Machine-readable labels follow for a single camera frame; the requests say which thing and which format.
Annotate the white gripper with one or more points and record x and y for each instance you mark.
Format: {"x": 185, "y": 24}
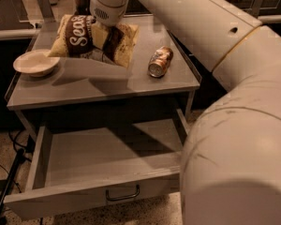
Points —
{"x": 110, "y": 15}

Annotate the brown chip bag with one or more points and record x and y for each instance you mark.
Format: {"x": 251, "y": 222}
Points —
{"x": 74, "y": 39}

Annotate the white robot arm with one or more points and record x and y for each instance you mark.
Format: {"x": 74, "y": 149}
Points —
{"x": 231, "y": 162}

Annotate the grey counter cabinet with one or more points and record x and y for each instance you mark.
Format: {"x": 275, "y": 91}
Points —
{"x": 76, "y": 81}

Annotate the grey open drawer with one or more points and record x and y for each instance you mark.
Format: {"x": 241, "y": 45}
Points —
{"x": 71, "y": 171}

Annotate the orange soda can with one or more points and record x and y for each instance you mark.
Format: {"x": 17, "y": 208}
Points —
{"x": 160, "y": 62}

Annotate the white bowl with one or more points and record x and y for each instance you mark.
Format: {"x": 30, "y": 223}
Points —
{"x": 36, "y": 63}

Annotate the black stand leg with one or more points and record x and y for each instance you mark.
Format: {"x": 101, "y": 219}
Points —
{"x": 10, "y": 178}

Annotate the black drawer handle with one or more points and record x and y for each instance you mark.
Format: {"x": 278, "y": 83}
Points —
{"x": 117, "y": 194}

